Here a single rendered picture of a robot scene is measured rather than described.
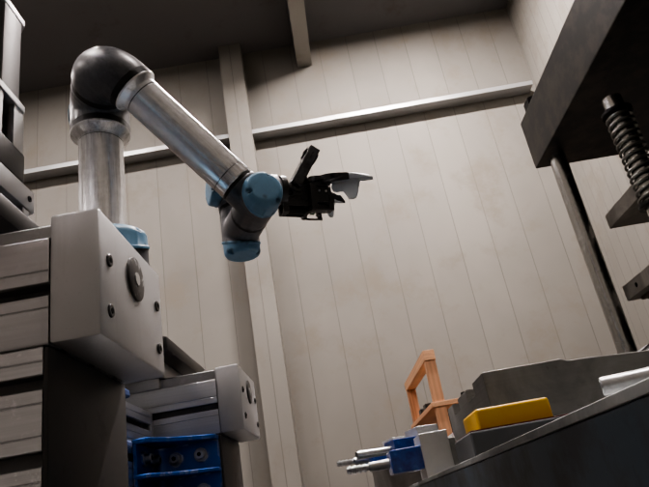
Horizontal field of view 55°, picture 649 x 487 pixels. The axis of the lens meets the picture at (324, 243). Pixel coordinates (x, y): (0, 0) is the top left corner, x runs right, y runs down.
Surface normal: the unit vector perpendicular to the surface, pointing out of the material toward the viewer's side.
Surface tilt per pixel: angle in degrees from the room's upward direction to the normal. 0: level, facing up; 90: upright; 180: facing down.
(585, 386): 90
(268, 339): 90
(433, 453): 90
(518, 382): 90
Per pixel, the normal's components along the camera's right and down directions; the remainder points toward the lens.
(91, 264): -0.06, -0.39
